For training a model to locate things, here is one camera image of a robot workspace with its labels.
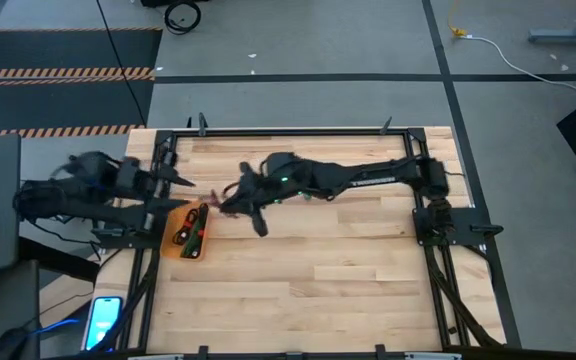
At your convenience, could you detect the long thin black floor cable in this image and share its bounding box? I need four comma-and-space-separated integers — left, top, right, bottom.
95, 0, 148, 126

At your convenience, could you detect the white floor cable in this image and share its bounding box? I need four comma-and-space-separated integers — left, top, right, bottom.
465, 33, 576, 104

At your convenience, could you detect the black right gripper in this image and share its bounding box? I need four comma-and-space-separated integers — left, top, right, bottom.
219, 160, 278, 239

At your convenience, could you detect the blue cable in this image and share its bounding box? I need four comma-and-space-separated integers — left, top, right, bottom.
27, 317, 82, 337

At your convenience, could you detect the black mat with hazard stripes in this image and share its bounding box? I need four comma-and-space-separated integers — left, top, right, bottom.
0, 27, 164, 142

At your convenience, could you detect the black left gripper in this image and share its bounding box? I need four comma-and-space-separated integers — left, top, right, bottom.
115, 149, 197, 234

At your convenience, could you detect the wooden workbench with black frame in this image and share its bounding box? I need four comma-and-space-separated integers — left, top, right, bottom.
117, 127, 507, 360

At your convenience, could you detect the orange tray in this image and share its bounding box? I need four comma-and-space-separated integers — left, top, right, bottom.
160, 200, 211, 262

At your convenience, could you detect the smartphone with lit screen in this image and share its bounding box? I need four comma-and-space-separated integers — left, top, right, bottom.
83, 295, 125, 352

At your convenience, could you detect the black computer mouse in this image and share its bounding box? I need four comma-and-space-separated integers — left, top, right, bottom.
0, 326, 30, 360

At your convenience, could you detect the gray-legged desk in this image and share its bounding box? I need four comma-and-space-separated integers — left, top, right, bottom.
527, 0, 576, 46

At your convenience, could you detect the coiled black floor cable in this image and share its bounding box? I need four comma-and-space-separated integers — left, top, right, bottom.
163, 0, 203, 36

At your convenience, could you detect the yellow plug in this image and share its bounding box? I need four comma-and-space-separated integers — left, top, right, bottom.
446, 0, 468, 39

